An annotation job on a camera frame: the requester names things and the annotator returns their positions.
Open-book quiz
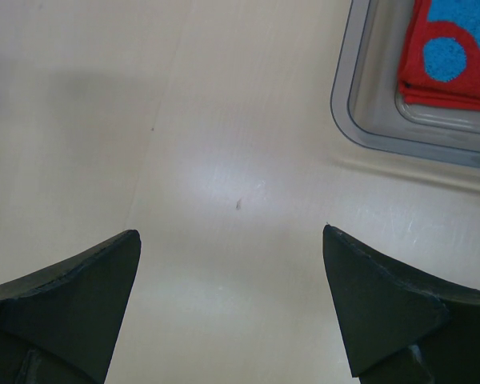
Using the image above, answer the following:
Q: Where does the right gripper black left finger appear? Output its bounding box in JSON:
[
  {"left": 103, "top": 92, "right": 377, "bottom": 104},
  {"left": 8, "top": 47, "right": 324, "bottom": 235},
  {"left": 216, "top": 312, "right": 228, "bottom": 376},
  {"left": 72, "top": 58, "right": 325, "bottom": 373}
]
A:
[{"left": 0, "top": 230, "right": 141, "bottom": 383}]

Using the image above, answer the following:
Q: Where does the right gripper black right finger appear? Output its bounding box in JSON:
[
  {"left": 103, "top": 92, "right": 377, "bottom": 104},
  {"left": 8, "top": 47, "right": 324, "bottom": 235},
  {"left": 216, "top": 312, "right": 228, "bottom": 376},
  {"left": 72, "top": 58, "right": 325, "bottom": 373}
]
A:
[{"left": 322, "top": 225, "right": 480, "bottom": 383}]

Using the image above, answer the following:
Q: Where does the red blue cat towel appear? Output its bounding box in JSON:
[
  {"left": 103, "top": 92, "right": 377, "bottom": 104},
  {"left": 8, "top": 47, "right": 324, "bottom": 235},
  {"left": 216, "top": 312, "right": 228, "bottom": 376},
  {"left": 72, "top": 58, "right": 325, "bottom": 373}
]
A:
[{"left": 398, "top": 0, "right": 480, "bottom": 111}]

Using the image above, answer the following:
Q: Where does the clear grey plastic bin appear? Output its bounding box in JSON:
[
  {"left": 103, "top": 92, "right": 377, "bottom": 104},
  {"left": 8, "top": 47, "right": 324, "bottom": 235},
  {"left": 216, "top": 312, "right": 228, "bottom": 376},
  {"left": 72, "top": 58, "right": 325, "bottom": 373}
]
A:
[{"left": 330, "top": 1, "right": 480, "bottom": 169}]

